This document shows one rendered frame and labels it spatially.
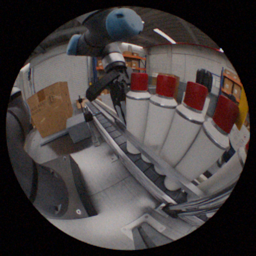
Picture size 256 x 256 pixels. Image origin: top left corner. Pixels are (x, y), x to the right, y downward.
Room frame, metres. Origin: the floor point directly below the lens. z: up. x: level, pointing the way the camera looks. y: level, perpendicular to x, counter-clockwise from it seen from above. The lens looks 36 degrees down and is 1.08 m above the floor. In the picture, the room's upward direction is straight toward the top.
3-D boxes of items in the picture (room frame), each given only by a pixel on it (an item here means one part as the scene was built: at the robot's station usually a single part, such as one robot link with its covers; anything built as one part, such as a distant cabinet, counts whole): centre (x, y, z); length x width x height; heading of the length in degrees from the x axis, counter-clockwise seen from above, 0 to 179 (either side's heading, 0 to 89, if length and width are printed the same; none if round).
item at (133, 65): (4.36, 0.30, 1.26); 2.78 x 0.61 x 2.51; 123
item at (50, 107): (0.39, 0.51, 0.99); 0.30 x 0.24 x 0.27; 31
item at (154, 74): (3.73, -1.77, 0.70); 1.20 x 0.82 x 1.39; 38
